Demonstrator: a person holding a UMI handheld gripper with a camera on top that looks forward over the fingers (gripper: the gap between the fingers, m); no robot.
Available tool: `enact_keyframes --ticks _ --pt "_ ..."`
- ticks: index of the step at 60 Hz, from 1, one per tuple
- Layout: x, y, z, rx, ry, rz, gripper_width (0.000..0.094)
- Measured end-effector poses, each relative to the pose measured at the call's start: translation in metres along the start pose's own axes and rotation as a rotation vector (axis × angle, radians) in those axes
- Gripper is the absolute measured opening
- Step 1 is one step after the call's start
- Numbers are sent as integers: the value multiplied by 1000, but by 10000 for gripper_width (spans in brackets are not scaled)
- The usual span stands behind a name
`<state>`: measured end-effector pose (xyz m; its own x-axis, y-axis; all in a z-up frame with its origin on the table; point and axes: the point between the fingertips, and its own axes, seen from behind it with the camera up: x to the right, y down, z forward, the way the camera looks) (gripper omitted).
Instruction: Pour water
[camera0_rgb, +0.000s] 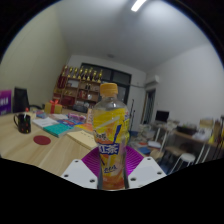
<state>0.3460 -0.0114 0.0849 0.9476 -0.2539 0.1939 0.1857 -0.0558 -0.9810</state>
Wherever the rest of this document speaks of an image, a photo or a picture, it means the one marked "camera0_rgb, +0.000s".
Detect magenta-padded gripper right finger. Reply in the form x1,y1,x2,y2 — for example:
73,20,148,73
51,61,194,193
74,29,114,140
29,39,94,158
124,145,168,190

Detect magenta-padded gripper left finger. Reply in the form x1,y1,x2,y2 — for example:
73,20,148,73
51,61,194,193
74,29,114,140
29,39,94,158
60,147,101,190

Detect yellow-labelled orange drink bottle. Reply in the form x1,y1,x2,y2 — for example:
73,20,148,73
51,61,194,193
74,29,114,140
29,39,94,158
92,82,131,191

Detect tan paper envelope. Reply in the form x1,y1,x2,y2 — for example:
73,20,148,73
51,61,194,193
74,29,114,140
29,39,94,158
67,129,99,150

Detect white round stool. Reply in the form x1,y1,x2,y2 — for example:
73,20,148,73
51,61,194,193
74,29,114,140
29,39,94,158
169,152,197,175

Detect orange book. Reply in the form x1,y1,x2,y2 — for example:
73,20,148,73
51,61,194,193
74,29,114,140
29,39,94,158
74,123,95,133

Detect teal book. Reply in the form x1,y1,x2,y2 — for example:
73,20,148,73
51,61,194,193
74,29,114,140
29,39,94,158
43,123,73,139

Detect flat round red coaster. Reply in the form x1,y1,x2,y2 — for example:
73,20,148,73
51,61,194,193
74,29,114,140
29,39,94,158
32,134,52,146

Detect orange and white carton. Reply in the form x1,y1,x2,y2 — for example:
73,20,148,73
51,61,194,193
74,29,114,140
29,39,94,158
86,108,94,125

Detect black computer monitor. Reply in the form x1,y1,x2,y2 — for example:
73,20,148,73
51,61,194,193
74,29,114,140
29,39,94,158
155,110,170,124

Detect white booklet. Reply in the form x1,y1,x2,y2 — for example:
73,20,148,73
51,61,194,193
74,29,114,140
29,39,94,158
31,116,59,129

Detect wooden side desk white legs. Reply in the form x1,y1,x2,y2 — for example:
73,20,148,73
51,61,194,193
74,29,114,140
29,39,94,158
149,121,224,161

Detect yellow gift box red ribbon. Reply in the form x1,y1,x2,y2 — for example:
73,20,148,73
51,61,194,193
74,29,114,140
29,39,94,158
44,99,63,115

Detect black dotted mug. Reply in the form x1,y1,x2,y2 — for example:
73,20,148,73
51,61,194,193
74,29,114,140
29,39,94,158
13,112,32,135

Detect wooden shelf unit with trophies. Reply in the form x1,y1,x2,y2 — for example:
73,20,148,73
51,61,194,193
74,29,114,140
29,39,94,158
53,64,104,109

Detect black office chair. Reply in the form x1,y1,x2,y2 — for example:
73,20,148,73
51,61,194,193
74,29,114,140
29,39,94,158
12,87,43,114

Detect dark framed glass door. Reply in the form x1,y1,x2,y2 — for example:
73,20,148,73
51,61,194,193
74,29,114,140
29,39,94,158
79,62,133,108

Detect ceiling tube light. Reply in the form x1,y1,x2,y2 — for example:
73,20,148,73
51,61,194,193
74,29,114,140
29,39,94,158
130,0,148,13

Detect white wall air conditioner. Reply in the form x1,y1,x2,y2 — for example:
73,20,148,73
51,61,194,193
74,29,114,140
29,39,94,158
144,75,160,87

